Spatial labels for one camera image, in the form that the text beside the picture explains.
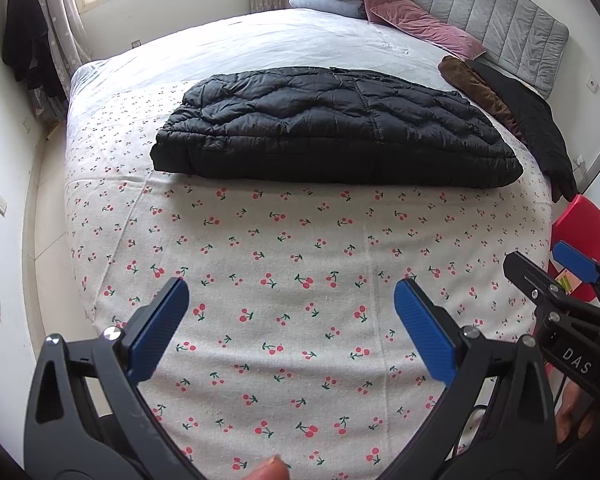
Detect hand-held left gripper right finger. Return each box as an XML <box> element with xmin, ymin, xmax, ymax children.
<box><xmin>375</xmin><ymin>276</ymin><xmax>562</xmax><ymax>480</ymax></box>

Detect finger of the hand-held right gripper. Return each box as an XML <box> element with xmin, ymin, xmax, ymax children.
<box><xmin>503</xmin><ymin>251</ymin><xmax>600</xmax><ymax>332</ymax></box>
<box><xmin>552</xmin><ymin>241</ymin><xmax>600</xmax><ymax>312</ymax></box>

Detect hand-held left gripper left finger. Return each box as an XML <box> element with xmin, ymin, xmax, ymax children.
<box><xmin>24</xmin><ymin>276</ymin><xmax>206</xmax><ymax>480</ymax></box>

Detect black quilted puffer jacket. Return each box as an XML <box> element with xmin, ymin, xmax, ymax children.
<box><xmin>151</xmin><ymin>66</ymin><xmax>525</xmax><ymax>190</ymax></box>

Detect hanging dark clothes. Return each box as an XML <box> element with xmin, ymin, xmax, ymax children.
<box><xmin>1</xmin><ymin>0</ymin><xmax>67</xmax><ymax>112</ymax></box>

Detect person's right hand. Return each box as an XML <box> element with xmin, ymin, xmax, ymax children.
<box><xmin>556</xmin><ymin>384</ymin><xmax>600</xmax><ymax>444</ymax></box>

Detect person's left hand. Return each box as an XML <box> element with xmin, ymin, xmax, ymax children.
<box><xmin>246</xmin><ymin>454</ymin><xmax>289</xmax><ymax>480</ymax></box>

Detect pink paper card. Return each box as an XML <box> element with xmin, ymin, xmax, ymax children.
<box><xmin>555</xmin><ymin>269</ymin><xmax>582</xmax><ymax>296</ymax></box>

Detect red plastic chair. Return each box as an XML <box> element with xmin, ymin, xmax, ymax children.
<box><xmin>550</xmin><ymin>194</ymin><xmax>600</xmax><ymax>304</ymax></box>

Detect black coat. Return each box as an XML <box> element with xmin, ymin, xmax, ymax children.
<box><xmin>472</xmin><ymin>60</ymin><xmax>580</xmax><ymax>204</ymax></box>

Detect cherry print bed cover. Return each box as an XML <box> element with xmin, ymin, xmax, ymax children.
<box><xmin>64</xmin><ymin>80</ymin><xmax>554</xmax><ymax>480</ymax></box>

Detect brown velvet garment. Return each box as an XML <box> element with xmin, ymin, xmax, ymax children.
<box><xmin>437</xmin><ymin>54</ymin><xmax>527</xmax><ymax>144</ymax></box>

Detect grey padded headboard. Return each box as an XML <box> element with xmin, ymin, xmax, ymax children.
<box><xmin>352</xmin><ymin>0</ymin><xmax>571</xmax><ymax>100</ymax></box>

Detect long pink velvet cushion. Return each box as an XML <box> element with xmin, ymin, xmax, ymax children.
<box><xmin>369</xmin><ymin>0</ymin><xmax>487</xmax><ymax>61</ymax></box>

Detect bed with pale sheet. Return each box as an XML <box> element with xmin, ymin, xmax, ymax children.
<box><xmin>62</xmin><ymin>6</ymin><xmax>557</xmax><ymax>480</ymax></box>

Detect light blue folded blanket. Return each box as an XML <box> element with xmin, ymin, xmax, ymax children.
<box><xmin>287</xmin><ymin>0</ymin><xmax>372</xmax><ymax>21</ymax></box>

